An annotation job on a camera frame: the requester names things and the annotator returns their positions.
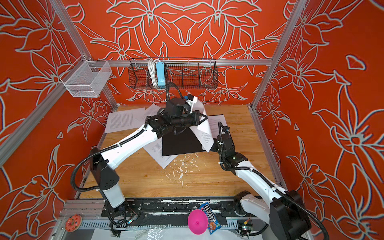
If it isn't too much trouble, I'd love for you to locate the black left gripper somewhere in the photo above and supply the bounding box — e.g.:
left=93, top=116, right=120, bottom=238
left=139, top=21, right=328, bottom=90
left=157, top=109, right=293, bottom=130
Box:
left=171, top=110, right=207, bottom=128

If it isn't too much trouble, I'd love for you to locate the printed paper sheet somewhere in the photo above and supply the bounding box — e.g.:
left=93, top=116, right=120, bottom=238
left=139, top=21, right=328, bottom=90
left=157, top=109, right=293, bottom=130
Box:
left=191, top=100, right=214, bottom=153
left=144, top=138, right=178, bottom=169
left=206, top=114, right=229, bottom=140
left=104, top=108, right=146, bottom=134

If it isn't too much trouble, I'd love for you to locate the blue folder black inside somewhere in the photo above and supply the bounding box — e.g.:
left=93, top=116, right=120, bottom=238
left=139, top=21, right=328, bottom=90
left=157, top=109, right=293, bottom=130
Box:
left=162, top=120, right=204, bottom=156

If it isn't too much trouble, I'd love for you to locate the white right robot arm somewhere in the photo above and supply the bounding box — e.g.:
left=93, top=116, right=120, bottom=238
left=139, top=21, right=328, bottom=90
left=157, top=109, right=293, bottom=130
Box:
left=216, top=122, right=330, bottom=240

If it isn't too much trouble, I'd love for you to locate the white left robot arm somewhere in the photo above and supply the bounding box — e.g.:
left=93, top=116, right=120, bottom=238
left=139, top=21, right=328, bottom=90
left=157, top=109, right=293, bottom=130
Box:
left=70, top=94, right=208, bottom=209

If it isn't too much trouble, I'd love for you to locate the blue box in basket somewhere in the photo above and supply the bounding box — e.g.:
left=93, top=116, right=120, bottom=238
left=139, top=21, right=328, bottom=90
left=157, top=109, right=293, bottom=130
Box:
left=156, top=62, right=166, bottom=88

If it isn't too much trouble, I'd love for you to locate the blue candy bag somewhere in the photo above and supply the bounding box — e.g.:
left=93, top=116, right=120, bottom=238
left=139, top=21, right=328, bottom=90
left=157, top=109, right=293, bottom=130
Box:
left=199, top=202, right=222, bottom=235

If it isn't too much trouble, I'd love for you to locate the pink funnel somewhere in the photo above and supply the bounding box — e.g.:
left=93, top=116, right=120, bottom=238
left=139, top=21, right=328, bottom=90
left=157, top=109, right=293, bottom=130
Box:
left=188, top=209, right=209, bottom=235

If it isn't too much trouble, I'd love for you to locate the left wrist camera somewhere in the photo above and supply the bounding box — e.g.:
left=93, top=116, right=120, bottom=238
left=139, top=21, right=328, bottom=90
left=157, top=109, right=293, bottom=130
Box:
left=183, top=94, right=198, bottom=113

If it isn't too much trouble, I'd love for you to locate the black wire wall basket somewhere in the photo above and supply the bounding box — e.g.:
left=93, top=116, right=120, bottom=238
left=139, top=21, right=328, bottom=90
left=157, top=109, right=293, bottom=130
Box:
left=128, top=58, right=219, bottom=90

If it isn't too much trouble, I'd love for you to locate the white cable bundle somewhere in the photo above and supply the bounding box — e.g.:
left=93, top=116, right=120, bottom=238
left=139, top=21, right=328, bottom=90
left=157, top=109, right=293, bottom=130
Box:
left=147, top=59, right=158, bottom=87

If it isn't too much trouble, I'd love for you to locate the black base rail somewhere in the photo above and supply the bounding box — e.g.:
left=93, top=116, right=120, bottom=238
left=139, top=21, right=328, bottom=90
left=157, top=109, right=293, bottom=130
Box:
left=101, top=197, right=253, bottom=228

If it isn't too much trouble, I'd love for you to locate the white mesh wall basket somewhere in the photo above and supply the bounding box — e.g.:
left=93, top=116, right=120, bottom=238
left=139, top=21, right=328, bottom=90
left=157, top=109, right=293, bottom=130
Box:
left=60, top=61, right=112, bottom=98

